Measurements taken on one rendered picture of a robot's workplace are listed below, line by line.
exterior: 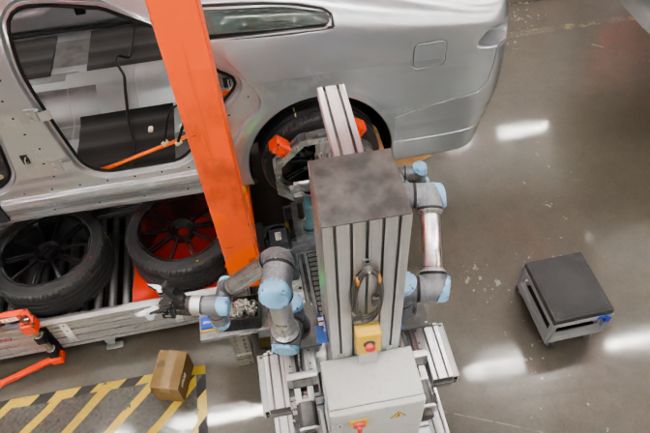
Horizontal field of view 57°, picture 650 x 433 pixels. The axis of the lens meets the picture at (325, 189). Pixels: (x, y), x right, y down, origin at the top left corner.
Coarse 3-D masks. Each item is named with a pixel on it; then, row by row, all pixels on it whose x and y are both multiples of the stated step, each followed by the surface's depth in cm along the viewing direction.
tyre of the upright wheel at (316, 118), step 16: (288, 112) 318; (304, 112) 314; (320, 112) 312; (352, 112) 320; (272, 128) 322; (288, 128) 312; (304, 128) 313; (320, 128) 315; (368, 128) 323; (272, 160) 326; (272, 176) 336
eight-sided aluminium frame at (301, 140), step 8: (296, 136) 312; (304, 136) 310; (312, 136) 313; (320, 136) 309; (296, 144) 310; (304, 144) 309; (312, 144) 311; (368, 144) 323; (296, 152) 313; (280, 160) 316; (288, 160) 317; (280, 168) 320; (280, 176) 325; (280, 184) 329; (280, 192) 334; (288, 192) 336; (304, 192) 348
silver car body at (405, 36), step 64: (0, 0) 254; (64, 0) 259; (128, 0) 258; (256, 0) 266; (320, 0) 270; (384, 0) 276; (448, 0) 284; (0, 64) 262; (64, 64) 413; (128, 64) 408; (256, 64) 279; (320, 64) 285; (384, 64) 292; (448, 64) 300; (0, 128) 282; (64, 128) 371; (128, 128) 367; (256, 128) 308; (448, 128) 335; (0, 192) 314; (64, 192) 320; (128, 192) 326; (192, 192) 336
